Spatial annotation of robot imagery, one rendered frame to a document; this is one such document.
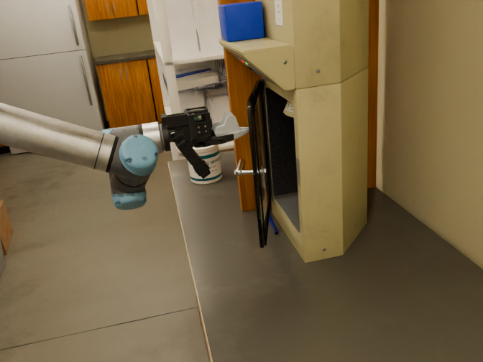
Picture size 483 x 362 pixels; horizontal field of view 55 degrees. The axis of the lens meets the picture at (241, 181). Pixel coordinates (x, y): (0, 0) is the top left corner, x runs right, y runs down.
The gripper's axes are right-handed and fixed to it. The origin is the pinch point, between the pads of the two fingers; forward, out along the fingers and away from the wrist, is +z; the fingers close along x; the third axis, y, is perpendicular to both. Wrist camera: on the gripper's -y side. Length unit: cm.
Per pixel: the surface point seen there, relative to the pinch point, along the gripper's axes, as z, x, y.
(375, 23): 50, 31, 19
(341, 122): 22.7, -5.8, 0.5
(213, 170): -2, 61, -32
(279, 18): 11.5, 3.8, 25.3
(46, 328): -99, 120, -131
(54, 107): -135, 482, -78
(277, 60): 7.5, -6.0, 17.1
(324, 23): 18.9, -6.0, 23.8
